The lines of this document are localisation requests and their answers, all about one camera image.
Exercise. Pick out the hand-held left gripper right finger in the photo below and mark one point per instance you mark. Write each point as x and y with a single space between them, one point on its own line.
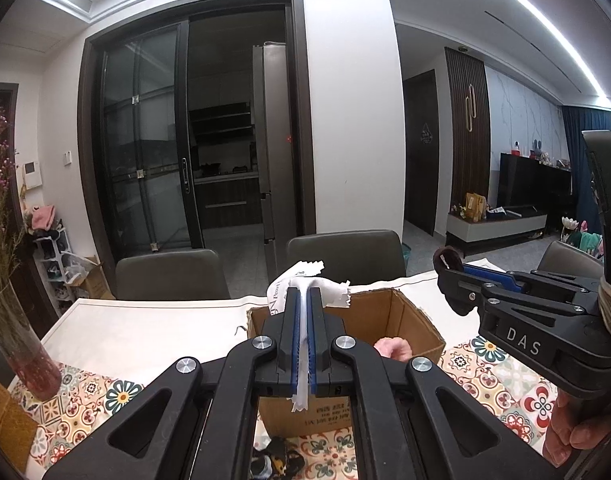
314 345

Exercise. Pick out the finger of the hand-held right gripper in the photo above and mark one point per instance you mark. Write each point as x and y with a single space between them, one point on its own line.
458 290
490 275

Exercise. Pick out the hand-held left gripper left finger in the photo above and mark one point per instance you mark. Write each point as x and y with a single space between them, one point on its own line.
295 345

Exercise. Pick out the white paper packet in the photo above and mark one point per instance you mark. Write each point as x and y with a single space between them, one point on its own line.
285 285

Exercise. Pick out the brown cardboard box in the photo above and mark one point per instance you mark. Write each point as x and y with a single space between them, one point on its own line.
375 310

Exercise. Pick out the dusty pink fleece cloth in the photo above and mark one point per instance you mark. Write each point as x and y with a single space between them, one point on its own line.
391 347

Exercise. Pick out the person's right hand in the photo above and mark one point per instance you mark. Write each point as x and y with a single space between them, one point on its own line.
580 430

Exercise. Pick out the white television cabinet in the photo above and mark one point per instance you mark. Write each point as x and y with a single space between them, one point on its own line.
485 230

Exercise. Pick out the yellow paper bag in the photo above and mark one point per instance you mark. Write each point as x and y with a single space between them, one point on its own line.
476 206

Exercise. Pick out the grey dining chair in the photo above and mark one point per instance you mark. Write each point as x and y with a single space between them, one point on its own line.
345 252
568 260
170 275

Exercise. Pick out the black television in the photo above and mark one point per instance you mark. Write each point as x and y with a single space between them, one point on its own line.
533 180

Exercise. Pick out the clothes on drying rack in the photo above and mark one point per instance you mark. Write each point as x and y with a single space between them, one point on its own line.
590 242

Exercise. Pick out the dark room door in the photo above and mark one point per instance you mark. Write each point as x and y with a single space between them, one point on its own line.
425 160

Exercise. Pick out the blue curtain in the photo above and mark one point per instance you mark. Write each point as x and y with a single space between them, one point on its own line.
583 170

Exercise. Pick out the kitchen counter cabinet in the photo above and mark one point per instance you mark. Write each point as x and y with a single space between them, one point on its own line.
225 200

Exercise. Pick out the colourful tile-pattern table runner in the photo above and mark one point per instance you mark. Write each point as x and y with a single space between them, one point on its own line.
100 395

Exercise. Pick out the silver refrigerator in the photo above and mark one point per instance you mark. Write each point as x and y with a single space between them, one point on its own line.
278 135

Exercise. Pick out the cardboard box on floor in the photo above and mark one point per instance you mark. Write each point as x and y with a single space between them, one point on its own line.
93 282

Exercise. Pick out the white shoe rack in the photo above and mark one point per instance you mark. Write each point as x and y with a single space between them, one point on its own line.
53 265

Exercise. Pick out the ceiling light strip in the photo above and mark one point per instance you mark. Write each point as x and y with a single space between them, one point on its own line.
545 20

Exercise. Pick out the dark sliding glass door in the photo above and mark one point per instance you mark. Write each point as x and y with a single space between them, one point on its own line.
135 135

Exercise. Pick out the glass vase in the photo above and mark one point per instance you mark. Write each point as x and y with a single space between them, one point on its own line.
28 360

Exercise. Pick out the pink hat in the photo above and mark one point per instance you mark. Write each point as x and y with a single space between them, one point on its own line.
43 217

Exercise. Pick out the white intercom panel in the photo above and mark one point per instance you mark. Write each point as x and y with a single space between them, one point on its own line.
33 174

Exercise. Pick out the slatted wood wall panel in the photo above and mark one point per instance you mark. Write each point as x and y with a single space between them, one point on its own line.
458 160

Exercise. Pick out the white wall switch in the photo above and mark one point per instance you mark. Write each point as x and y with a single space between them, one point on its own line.
67 158

